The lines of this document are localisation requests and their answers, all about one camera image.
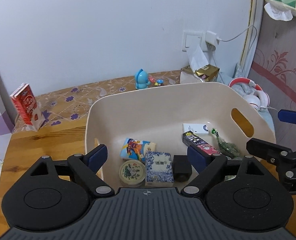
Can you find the gold tissue pack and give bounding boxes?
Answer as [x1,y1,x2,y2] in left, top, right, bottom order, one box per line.
[180,44,220,83]

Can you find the white charger cable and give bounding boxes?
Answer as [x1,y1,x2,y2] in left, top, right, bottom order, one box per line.
[219,25,257,64]

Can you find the long red black box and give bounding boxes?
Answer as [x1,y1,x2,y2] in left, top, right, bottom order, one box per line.
[182,131,223,155]

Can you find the pink floral panel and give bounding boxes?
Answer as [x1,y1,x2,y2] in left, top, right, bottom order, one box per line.
[248,0,296,155]

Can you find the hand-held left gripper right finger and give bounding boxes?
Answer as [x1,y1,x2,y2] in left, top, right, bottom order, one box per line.
[182,146,271,198]

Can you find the white red headphones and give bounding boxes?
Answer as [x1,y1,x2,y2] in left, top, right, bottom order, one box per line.
[228,77,271,112]

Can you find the blue white patterned tissue pack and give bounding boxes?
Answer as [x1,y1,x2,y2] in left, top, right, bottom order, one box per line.
[145,151,175,187]

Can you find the round illustrated tin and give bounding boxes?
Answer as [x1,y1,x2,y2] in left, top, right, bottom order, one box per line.
[118,159,146,187]

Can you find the colourful cartoon tissue pack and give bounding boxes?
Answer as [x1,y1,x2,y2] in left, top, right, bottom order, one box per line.
[120,137,156,161]

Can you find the white box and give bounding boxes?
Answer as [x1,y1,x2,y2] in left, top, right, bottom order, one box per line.
[182,122,210,135]

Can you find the white wall outlet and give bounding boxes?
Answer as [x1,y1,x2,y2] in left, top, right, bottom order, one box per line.
[182,29,203,53]

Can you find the green bead bag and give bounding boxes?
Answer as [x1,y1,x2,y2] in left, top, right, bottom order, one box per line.
[211,128,241,158]

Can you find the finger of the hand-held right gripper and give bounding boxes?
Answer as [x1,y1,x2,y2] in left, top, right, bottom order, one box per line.
[278,109,296,126]
[246,137,296,180]

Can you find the white curved frame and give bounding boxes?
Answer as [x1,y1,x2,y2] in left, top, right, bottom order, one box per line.
[240,0,265,72]

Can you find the white wall charger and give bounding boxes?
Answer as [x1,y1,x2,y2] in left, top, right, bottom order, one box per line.
[205,30,221,51]

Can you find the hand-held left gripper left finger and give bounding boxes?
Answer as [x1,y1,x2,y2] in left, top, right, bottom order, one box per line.
[28,144,115,198]

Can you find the red milk carton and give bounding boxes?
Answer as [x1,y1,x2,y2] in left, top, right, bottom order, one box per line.
[9,83,45,132]

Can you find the blue toy figure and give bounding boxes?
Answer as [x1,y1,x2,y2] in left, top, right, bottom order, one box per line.
[135,69,151,90]

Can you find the black cube box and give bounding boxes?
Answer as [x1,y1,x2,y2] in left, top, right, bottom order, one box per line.
[172,155,193,182]

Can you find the colourful mushroom toy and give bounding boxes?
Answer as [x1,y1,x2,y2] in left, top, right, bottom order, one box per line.
[149,75,165,87]

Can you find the beige plastic storage bin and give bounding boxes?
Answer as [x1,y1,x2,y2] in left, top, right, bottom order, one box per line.
[84,81,276,188]

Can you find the brown floral tablecloth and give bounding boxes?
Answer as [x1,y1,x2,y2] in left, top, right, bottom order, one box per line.
[13,70,188,132]

